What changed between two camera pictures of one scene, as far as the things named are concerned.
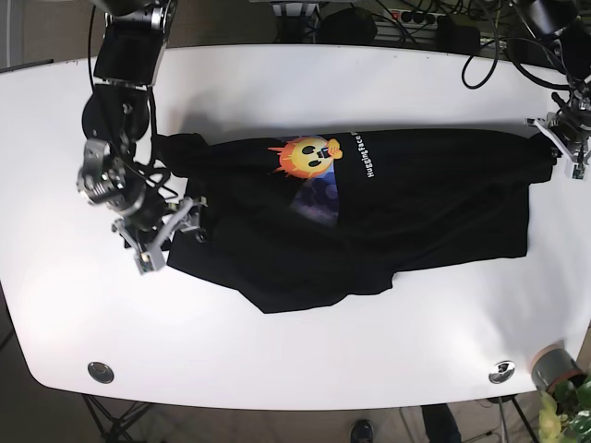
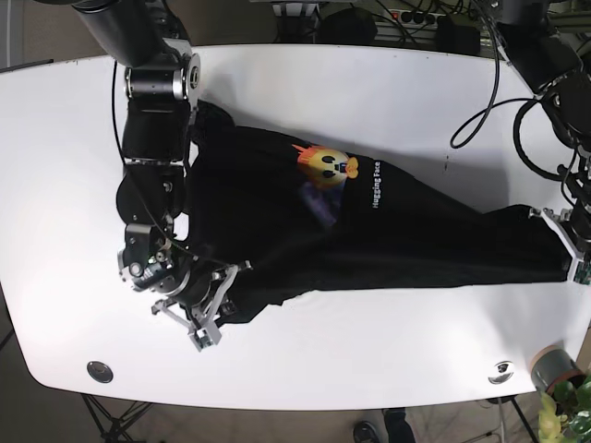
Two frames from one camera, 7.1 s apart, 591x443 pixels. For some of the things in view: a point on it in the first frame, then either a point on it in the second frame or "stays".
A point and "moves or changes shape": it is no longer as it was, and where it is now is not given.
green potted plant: x=565 y=417 stays
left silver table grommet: x=101 y=372 stays
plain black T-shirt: x=297 y=220 moves or changes shape
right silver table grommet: x=501 y=371 stays
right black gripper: x=570 y=129 to x=572 y=229
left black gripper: x=150 y=232 to x=198 y=293
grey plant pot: x=555 y=364 stays
